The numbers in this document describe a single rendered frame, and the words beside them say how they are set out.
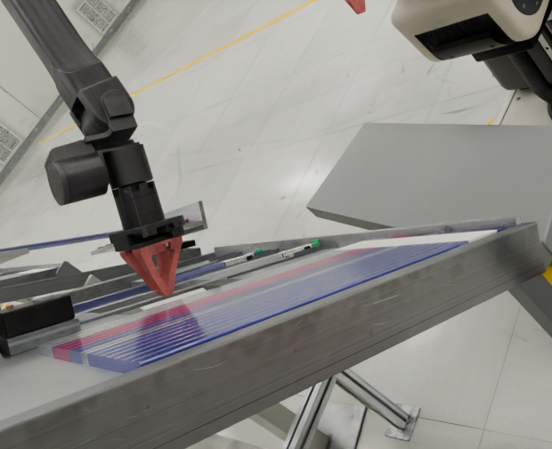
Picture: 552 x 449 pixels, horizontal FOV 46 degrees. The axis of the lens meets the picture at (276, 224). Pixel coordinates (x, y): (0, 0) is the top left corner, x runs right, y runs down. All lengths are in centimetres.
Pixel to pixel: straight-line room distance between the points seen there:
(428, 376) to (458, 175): 75
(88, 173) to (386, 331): 42
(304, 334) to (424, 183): 71
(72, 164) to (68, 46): 17
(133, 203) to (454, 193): 56
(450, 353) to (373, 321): 119
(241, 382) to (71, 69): 53
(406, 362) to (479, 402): 27
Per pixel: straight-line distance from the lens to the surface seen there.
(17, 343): 75
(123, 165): 86
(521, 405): 162
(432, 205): 116
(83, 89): 88
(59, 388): 54
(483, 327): 177
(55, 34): 93
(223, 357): 50
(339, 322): 57
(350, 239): 101
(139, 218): 86
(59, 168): 84
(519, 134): 116
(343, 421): 188
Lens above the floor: 129
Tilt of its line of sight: 28 degrees down
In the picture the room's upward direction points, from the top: 49 degrees counter-clockwise
